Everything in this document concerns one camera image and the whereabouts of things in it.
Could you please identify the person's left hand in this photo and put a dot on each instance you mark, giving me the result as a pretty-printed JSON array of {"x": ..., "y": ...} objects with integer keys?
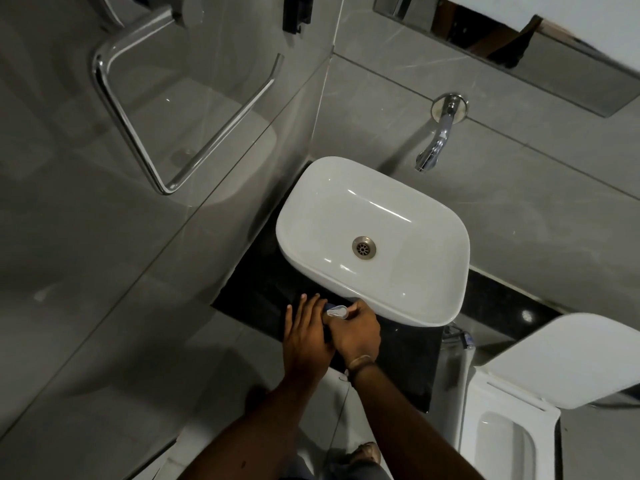
[{"x": 305, "y": 334}]

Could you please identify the person's right hand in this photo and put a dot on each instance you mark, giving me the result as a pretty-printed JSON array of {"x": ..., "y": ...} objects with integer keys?
[{"x": 357, "y": 332}]

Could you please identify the person's left fingers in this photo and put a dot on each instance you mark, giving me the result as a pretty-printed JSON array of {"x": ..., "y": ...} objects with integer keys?
[{"x": 306, "y": 307}]

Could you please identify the person's right fingers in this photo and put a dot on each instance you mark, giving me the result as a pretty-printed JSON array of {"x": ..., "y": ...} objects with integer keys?
[{"x": 352, "y": 310}]

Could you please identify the spray bottle with white nozzle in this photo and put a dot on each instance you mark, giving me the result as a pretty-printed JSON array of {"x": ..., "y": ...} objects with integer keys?
[{"x": 336, "y": 311}]

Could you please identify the person's left forearm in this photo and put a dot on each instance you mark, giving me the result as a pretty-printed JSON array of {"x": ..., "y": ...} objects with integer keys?
[{"x": 260, "y": 424}]

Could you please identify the person's right forearm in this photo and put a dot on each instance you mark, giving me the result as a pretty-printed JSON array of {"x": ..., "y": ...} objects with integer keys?
[{"x": 410, "y": 424}]

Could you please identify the black granite counter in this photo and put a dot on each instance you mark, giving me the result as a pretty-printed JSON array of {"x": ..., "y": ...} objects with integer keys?
[{"x": 380, "y": 319}]

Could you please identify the thread wrist band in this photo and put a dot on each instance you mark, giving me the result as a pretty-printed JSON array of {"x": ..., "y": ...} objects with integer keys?
[{"x": 361, "y": 363}]

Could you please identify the metal basin drain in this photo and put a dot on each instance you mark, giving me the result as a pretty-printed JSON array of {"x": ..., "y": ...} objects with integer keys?
[{"x": 364, "y": 246}]

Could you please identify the white ceramic wash basin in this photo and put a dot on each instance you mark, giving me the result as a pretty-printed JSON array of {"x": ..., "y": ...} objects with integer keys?
[{"x": 372, "y": 239}]

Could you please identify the chrome health faucet sprayer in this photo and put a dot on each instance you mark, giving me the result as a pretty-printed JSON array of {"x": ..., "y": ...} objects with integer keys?
[{"x": 462, "y": 337}]

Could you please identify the person's foot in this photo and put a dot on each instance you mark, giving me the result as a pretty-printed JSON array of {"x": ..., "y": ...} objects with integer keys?
[{"x": 364, "y": 453}]

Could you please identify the white toilet bowl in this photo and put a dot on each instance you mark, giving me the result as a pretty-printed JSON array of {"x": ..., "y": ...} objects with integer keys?
[{"x": 505, "y": 424}]

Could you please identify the white toilet lid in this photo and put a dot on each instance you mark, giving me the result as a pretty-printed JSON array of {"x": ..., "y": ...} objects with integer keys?
[{"x": 565, "y": 362}]

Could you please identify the chrome wall faucet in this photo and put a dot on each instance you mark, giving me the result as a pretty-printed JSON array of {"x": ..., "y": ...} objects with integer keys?
[{"x": 440, "y": 129}]

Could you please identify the black wall holder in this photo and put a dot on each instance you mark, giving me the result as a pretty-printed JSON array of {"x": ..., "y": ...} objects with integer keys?
[{"x": 297, "y": 12}]

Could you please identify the wall mirror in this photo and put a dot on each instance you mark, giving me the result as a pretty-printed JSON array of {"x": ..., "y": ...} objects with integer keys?
[{"x": 505, "y": 49}]

